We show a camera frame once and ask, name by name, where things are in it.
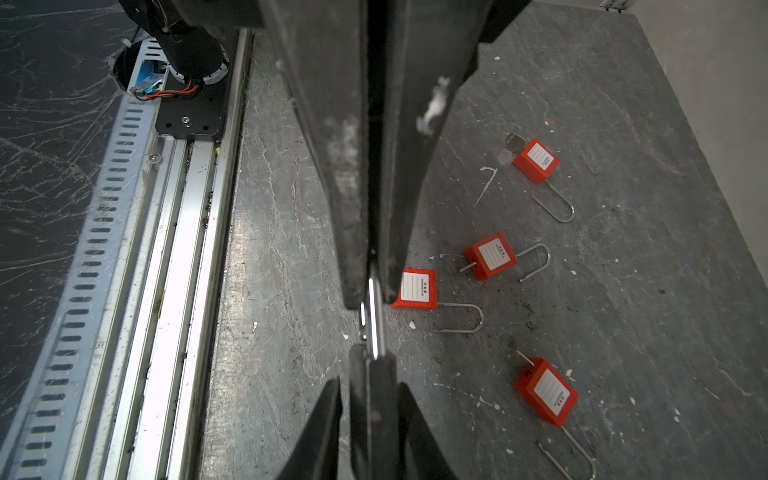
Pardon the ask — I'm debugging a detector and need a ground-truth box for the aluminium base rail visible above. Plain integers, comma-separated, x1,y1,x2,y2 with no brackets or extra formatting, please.
60,31,253,479

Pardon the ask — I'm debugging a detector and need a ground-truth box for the red padlock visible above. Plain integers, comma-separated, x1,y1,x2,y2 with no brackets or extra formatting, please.
460,232,551,283
392,268,485,335
514,350,597,479
504,133,575,224

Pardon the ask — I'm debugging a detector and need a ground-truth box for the slotted cable duct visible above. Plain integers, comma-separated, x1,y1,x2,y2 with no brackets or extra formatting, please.
0,38,166,480

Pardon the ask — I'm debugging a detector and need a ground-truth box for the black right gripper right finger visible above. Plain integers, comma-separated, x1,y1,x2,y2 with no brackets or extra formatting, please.
397,382,458,480

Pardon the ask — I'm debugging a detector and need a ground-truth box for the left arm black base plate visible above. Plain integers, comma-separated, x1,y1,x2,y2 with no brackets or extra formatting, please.
155,79,230,141

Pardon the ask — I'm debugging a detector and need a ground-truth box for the red padlock front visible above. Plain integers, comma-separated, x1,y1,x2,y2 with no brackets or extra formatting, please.
392,268,485,335

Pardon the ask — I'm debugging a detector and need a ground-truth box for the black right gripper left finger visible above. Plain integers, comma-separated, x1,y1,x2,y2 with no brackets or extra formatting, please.
277,378,343,480

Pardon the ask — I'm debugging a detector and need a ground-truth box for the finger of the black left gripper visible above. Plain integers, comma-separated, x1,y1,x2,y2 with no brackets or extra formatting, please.
377,1,492,303
260,1,368,310

